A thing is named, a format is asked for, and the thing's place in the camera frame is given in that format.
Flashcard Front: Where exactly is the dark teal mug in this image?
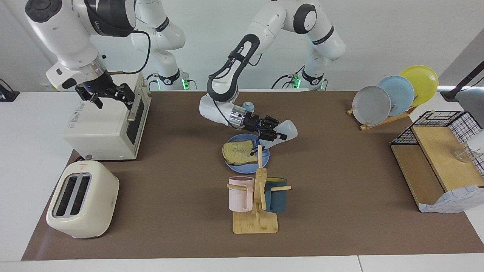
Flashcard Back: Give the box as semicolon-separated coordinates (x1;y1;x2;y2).
264;177;288;213

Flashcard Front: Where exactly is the wooden mug rack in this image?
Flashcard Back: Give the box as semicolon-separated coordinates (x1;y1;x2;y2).
227;144;292;235

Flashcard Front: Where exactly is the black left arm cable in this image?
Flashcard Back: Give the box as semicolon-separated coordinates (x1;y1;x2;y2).
207;53;265;127

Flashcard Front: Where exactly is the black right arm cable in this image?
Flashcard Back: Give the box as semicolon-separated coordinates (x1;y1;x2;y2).
104;30;151;74

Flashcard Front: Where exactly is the clear glass cup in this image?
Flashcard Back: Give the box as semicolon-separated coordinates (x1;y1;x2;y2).
453;147;478;163

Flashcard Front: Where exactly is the light blue plate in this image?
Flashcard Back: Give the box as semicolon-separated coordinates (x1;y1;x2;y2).
377;75;415;116

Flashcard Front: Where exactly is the pink mug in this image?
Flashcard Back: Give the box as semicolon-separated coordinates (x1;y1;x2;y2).
228;176;255;212

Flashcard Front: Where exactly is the white toaster oven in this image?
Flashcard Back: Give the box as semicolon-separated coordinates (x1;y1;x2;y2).
62;70;152;161

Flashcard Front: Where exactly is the black right base cable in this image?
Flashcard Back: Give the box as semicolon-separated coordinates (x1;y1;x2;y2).
146;72;161;91

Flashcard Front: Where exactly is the blue round plate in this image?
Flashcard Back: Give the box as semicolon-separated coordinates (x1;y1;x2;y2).
223;133;270;169

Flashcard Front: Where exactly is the brown table mat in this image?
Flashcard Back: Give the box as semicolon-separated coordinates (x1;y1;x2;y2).
22;91;484;261

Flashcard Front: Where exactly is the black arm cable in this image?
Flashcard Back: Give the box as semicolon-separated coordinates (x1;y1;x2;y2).
207;53;265;127
104;30;151;74

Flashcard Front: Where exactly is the translucent seasoning bottle blue cap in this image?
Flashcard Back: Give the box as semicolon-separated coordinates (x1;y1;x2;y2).
250;119;298;157

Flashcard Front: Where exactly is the wooden plate rack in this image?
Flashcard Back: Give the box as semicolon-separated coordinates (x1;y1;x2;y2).
347;96;418;131

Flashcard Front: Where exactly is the black left base cable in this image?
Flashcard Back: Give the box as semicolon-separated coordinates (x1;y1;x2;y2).
271;57;307;90

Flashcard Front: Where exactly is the small black clamp base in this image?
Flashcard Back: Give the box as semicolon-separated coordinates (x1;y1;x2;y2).
0;79;19;102

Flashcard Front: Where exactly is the white blue patterned cloth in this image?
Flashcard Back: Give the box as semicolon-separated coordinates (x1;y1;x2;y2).
419;185;484;214

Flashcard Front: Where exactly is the yellow plate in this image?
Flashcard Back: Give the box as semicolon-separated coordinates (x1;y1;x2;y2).
398;65;439;107

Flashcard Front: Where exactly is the black base cable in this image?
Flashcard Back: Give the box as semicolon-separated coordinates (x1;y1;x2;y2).
146;72;161;91
271;57;307;90

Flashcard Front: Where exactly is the grey rounded object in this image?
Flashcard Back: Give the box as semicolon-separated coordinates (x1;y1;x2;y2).
456;86;484;127

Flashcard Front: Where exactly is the toasted bread slice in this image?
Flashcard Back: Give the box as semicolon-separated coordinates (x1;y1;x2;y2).
222;140;258;166

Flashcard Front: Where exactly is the cream two-slot toaster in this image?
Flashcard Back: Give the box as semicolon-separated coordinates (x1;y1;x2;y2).
46;160;120;239

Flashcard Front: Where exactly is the pale grey plate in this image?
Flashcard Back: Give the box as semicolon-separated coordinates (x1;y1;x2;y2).
352;86;392;126

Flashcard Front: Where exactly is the wooden shelf with wire basket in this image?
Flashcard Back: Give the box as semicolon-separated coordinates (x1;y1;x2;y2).
389;110;484;212

